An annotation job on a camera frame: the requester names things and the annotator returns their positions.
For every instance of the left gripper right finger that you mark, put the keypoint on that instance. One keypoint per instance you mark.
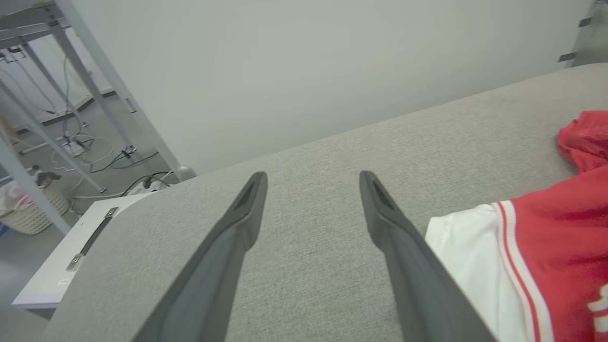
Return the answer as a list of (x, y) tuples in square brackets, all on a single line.
[(418, 285)]

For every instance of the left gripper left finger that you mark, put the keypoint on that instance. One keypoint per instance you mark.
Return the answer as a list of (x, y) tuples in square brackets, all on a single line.
[(213, 275)]

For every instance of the red white short-sleeve shirt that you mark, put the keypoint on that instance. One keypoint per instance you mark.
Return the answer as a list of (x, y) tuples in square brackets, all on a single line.
[(560, 237)]

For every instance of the white equipment box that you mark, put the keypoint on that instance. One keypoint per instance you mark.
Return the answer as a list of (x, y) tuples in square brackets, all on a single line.
[(47, 275)]

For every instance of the small white power strip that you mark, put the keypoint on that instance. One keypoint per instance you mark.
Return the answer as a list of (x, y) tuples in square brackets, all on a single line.
[(74, 148)]

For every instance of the cream woven laundry basket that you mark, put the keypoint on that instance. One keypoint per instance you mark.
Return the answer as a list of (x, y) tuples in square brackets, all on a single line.
[(33, 216)]

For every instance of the brown stuffed toy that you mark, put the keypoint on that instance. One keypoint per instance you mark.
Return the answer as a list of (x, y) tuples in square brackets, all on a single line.
[(45, 178)]

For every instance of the pink white laundry pile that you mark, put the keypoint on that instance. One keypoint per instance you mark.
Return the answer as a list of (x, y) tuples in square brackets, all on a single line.
[(14, 197)]

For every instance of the white room divider panel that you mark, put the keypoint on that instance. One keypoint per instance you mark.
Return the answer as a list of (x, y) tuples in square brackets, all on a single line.
[(308, 71)]

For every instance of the grey divider panel black brackets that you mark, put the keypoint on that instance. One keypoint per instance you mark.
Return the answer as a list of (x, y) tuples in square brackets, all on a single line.
[(591, 38)]

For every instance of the grey metal table frame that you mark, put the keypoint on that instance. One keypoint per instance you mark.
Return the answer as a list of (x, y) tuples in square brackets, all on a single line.
[(26, 185)]

